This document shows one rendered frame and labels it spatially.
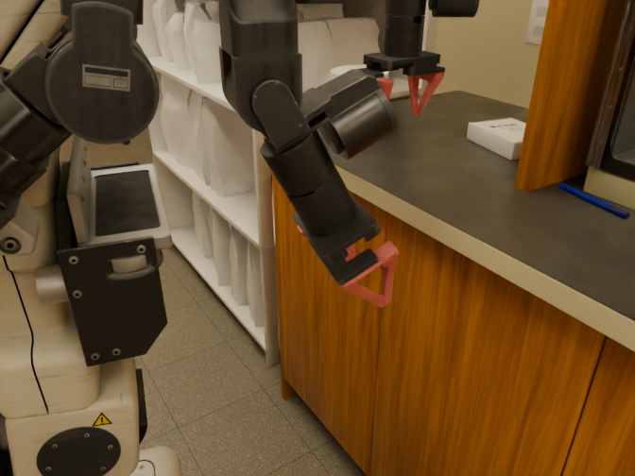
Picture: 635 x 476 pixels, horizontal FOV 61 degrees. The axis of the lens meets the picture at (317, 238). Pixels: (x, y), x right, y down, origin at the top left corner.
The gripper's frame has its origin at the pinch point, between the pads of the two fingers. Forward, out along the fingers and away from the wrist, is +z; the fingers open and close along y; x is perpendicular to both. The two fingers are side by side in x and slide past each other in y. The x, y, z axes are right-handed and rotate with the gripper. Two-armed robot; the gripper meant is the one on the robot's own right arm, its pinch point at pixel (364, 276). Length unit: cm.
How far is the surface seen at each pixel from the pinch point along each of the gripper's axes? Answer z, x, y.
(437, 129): 27, -40, 63
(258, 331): 87, 32, 108
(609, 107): 15, -51, 19
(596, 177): 26, -47, 19
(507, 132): 26, -47, 45
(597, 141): 20, -48, 20
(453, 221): 16.0, -19.0, 18.2
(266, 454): 89, 45, 61
